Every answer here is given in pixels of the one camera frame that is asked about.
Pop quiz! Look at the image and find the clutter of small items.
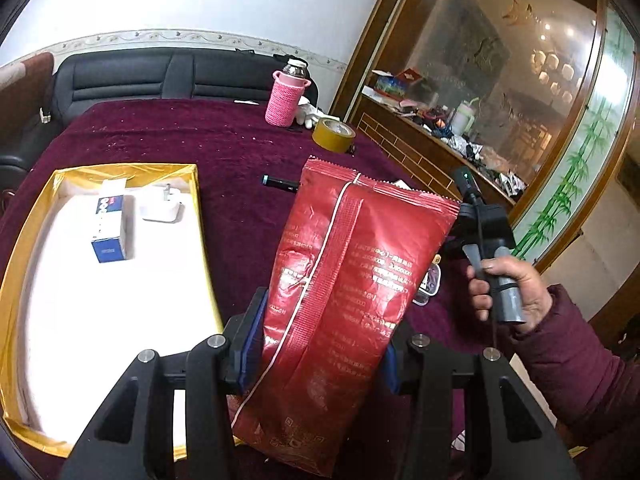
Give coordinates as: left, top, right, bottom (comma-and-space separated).
400, 100, 526, 196

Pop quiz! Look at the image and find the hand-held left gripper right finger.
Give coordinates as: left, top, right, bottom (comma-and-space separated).
385, 320, 583, 480

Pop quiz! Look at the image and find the brown armchair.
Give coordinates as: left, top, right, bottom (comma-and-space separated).
0, 51, 56, 111

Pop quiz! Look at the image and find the wooden cabinet with glass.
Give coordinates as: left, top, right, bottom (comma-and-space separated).
327, 0, 640, 271

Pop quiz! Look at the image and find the red box on cabinet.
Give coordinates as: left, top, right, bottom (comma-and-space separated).
370, 67, 426, 101

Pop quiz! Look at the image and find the black marker with teal cap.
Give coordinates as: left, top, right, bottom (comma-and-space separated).
260, 174, 300, 192

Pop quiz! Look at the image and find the white glove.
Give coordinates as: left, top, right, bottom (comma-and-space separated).
295, 101, 331, 129

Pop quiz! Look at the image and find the thermos in pink knit sleeve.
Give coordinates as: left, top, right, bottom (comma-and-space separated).
265, 57, 313, 127

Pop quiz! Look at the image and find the black leather sofa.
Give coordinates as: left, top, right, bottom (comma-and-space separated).
0, 49, 321, 171

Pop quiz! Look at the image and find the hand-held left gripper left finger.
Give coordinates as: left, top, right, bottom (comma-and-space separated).
60, 286, 268, 480

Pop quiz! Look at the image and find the yellow tape roll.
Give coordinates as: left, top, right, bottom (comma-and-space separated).
312, 117, 357, 153

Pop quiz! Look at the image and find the white charger plug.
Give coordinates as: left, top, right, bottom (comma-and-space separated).
139, 185, 182, 224

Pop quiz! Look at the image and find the gold box with white lining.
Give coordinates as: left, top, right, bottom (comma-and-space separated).
0, 162, 241, 463

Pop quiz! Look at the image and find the person's right forearm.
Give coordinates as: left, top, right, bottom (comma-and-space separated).
510, 284, 640, 448

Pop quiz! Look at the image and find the blue and white small box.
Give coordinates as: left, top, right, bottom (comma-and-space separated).
91, 180, 136, 264

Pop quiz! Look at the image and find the person's right hand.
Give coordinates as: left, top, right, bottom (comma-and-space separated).
466, 255, 553, 335

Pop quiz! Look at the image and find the red foil bag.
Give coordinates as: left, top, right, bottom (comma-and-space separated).
231, 156, 461, 478

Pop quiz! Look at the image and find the clear plastic container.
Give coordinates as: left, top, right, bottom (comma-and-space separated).
412, 255, 442, 307

